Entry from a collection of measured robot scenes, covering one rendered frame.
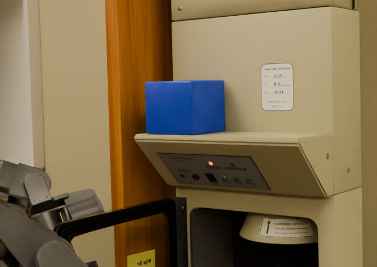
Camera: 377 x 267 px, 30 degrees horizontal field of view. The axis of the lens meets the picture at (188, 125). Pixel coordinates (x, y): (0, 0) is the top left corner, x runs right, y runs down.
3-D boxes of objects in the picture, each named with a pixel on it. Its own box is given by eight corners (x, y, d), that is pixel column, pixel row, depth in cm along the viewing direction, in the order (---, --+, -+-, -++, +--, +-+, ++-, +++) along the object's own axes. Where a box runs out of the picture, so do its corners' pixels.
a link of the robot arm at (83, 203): (18, 192, 126) (21, 175, 119) (78, 173, 131) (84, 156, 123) (40, 254, 123) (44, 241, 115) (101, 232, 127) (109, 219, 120)
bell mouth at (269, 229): (270, 221, 141) (269, 194, 141) (353, 230, 131) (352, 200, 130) (220, 237, 127) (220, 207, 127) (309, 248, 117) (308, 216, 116)
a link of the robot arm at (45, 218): (23, 219, 122) (26, 211, 117) (60, 207, 125) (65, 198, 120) (35, 257, 121) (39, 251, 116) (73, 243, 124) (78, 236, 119)
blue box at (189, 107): (180, 130, 129) (179, 81, 128) (226, 131, 123) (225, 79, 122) (145, 134, 121) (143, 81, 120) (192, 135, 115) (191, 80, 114)
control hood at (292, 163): (174, 183, 131) (173, 130, 131) (335, 196, 112) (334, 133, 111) (133, 192, 122) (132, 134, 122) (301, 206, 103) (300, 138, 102)
